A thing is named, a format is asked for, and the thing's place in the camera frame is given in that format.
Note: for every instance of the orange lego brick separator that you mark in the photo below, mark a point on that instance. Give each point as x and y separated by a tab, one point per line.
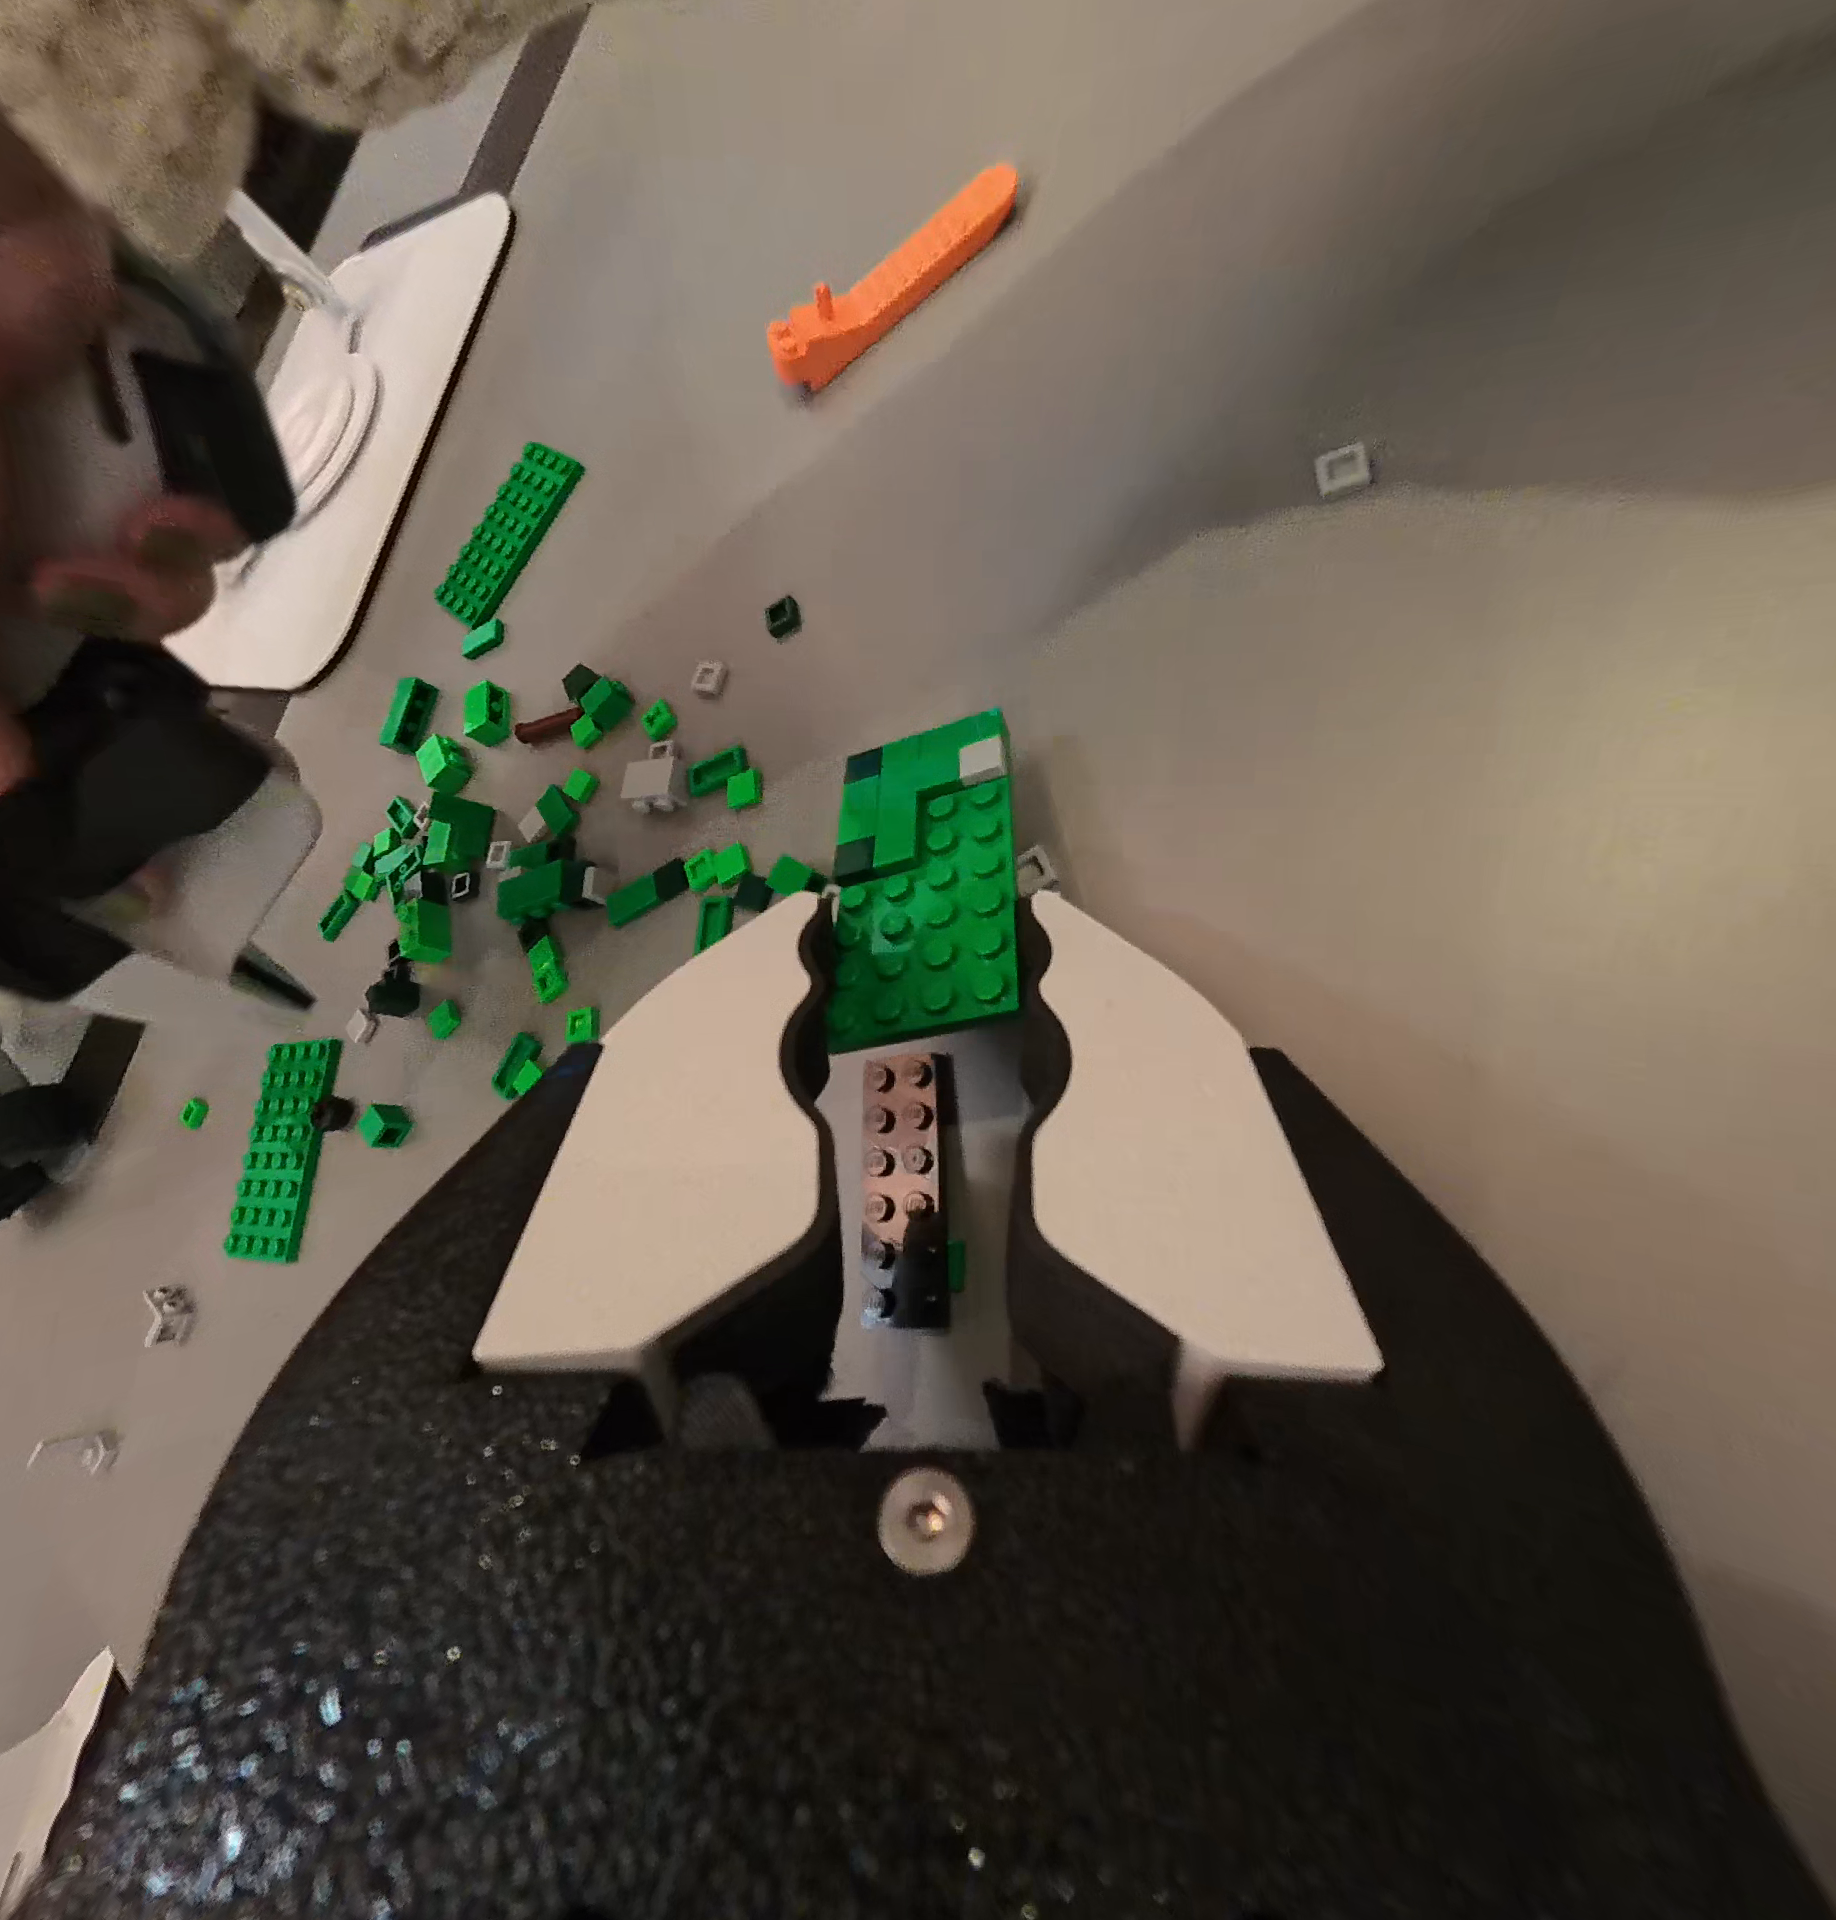
888	285

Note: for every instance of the grey lego brick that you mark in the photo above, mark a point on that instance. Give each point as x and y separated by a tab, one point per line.
650	781

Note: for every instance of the long green studded lego plate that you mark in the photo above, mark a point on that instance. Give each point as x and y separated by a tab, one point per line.
280	1154
514	531

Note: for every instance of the grey square lego tile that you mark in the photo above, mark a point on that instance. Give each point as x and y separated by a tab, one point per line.
1347	468
983	761
1038	871

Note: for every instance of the person's right forearm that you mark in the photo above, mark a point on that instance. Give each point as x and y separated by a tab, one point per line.
186	91

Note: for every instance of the pile of loose lego pieces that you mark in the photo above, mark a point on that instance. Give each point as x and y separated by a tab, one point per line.
453	871

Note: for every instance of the dark green lego piece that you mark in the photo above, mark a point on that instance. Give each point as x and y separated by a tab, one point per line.
854	864

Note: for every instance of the green lego base plate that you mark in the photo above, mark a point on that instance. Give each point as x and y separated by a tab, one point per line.
948	948

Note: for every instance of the small bright green lego tile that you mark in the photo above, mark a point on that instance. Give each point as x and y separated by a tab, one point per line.
903	832

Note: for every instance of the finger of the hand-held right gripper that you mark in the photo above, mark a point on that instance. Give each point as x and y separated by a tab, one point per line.
264	855

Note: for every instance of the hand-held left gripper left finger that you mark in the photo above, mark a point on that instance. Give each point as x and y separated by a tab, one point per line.
666	1201

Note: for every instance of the small black lego piece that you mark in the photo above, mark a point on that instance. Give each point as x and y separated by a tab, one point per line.
335	1113

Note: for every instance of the black lego plate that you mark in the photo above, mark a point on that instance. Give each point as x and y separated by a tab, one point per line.
908	1184

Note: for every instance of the person's right hand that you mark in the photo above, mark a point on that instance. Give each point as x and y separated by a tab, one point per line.
11	332

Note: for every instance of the dark green small lego tile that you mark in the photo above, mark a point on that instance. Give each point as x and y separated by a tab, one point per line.
783	616
861	767

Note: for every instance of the brown lego bar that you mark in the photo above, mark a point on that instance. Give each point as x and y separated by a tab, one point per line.
544	729

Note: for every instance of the small light grey lego piece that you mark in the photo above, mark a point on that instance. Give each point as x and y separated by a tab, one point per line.
169	1314
73	1451

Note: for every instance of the green rectangular lego tile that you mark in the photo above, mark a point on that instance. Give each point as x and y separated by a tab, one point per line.
860	817

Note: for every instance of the green L-shaped lego tile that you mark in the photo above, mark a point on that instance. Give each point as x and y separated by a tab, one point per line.
924	756

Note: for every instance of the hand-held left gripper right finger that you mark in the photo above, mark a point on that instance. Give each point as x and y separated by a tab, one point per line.
1203	1201

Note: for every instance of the black and white tool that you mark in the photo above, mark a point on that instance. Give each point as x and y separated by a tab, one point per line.
21	1113

